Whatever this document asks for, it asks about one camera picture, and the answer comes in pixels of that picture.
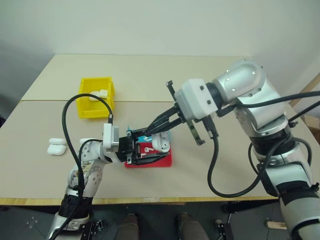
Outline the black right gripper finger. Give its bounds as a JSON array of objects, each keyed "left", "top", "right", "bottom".
[
  {"left": 145, "top": 105, "right": 179, "bottom": 135},
  {"left": 147, "top": 115, "right": 187, "bottom": 138}
]

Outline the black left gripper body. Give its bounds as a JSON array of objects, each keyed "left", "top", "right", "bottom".
[{"left": 118, "top": 129, "right": 139, "bottom": 166}]

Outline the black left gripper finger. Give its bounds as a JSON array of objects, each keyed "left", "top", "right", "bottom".
[
  {"left": 135, "top": 153, "right": 169, "bottom": 166},
  {"left": 131, "top": 127, "right": 151, "bottom": 141}
]

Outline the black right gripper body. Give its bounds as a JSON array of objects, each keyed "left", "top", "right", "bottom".
[{"left": 165, "top": 80, "right": 206, "bottom": 147}]

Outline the yellow plastic bin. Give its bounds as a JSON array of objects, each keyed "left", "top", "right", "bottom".
[{"left": 78, "top": 76, "right": 117, "bottom": 120}]

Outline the brown cardboard box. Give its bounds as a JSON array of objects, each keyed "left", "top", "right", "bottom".
[{"left": 303, "top": 115, "right": 320, "bottom": 131}]

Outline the red and blue tray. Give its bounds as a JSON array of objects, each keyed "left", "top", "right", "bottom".
[{"left": 124, "top": 141, "right": 174, "bottom": 169}]

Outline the dark brown rounded shape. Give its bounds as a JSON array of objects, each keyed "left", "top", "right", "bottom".
[
  {"left": 176, "top": 212, "right": 204, "bottom": 240},
  {"left": 117, "top": 212, "right": 139, "bottom": 240}
]

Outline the black metal clamp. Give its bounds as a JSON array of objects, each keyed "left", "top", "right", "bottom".
[
  {"left": 214, "top": 218, "right": 235, "bottom": 240},
  {"left": 82, "top": 219, "right": 105, "bottom": 240}
]

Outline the light wooden beam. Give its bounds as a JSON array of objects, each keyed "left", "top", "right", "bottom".
[{"left": 291, "top": 74, "right": 320, "bottom": 109}]

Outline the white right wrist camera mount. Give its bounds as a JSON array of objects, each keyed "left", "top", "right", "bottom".
[{"left": 174, "top": 78, "right": 218, "bottom": 121}]

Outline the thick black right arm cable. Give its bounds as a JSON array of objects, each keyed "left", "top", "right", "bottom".
[{"left": 202, "top": 116, "right": 313, "bottom": 199}]

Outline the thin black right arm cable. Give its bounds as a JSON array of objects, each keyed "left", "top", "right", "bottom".
[{"left": 216, "top": 90, "right": 320, "bottom": 118}]

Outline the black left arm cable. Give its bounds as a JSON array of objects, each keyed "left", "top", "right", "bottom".
[{"left": 47, "top": 93, "right": 115, "bottom": 240}]

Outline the light wooden frame piece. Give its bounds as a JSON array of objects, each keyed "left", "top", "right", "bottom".
[{"left": 265, "top": 219, "right": 289, "bottom": 230}]

